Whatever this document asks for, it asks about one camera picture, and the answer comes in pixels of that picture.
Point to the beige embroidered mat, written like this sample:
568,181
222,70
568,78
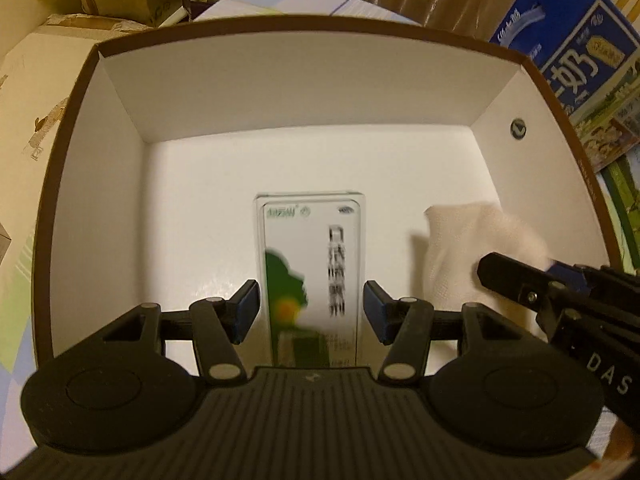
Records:
37,76

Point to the blue milk carton box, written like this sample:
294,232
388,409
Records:
589,54

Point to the brown cardboard storage box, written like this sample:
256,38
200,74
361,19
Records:
169,135

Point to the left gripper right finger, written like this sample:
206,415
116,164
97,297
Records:
404,325

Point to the cow picture milk box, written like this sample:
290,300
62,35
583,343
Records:
619,183

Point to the checkered bed sheet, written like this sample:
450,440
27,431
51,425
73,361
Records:
349,8

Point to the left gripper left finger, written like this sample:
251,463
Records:
218,325

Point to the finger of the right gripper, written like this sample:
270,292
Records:
519,282

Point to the green white medicine box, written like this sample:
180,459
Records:
310,248

